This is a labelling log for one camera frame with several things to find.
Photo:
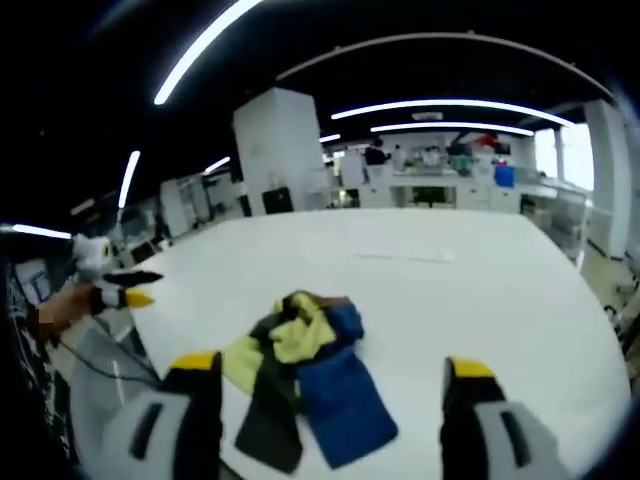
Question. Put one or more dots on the bright window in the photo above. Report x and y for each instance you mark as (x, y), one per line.
(575, 155)

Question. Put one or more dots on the long ceiling light strip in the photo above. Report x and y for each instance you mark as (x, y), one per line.
(450, 106)
(450, 126)
(200, 45)

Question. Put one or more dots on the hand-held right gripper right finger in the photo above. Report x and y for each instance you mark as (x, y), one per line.
(467, 405)

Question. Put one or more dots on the white window pillar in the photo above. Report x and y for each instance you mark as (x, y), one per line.
(607, 175)

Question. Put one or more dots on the blue yellow black garment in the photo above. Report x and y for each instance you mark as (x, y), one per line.
(330, 380)

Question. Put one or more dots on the white lab counter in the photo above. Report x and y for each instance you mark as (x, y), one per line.
(425, 192)

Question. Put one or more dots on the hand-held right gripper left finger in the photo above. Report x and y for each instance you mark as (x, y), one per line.
(197, 400)

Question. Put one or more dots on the person's left hand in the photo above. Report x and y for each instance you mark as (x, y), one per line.
(75, 305)

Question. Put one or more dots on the short ceiling light strip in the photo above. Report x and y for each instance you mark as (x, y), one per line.
(128, 179)
(42, 231)

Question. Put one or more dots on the person's dark clothing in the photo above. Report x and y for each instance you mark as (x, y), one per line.
(25, 380)

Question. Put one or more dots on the blue crate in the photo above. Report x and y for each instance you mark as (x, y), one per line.
(504, 176)

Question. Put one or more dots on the white square pillar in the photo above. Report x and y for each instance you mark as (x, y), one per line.
(277, 150)

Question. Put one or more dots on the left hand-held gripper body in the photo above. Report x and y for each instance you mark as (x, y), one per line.
(92, 255)

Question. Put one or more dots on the black box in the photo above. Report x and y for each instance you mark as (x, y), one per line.
(277, 200)

